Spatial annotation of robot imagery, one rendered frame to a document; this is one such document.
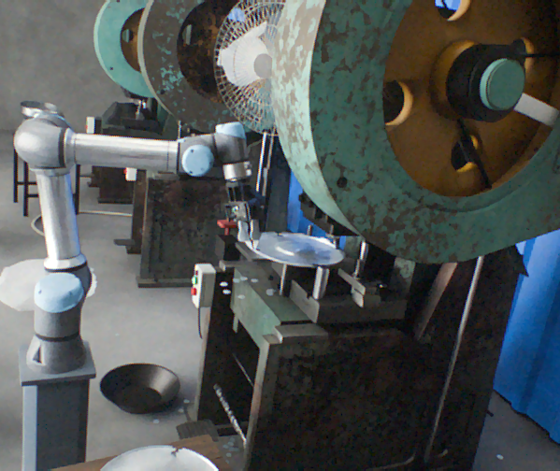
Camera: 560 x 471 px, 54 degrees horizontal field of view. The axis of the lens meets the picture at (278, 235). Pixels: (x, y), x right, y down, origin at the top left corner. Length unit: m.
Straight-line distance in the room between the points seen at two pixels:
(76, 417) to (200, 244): 1.77
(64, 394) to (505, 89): 1.30
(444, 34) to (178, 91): 1.75
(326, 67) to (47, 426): 1.18
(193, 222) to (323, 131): 2.19
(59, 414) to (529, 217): 1.32
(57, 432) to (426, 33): 1.37
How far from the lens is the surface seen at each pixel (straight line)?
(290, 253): 1.60
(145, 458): 1.41
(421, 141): 1.28
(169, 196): 3.10
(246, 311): 1.74
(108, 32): 4.45
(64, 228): 1.60
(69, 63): 8.01
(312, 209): 1.59
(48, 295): 1.51
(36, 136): 1.43
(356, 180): 1.11
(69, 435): 1.70
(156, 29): 2.76
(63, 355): 1.57
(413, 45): 1.23
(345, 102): 1.07
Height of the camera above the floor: 1.30
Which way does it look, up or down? 17 degrees down
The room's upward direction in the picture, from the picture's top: 9 degrees clockwise
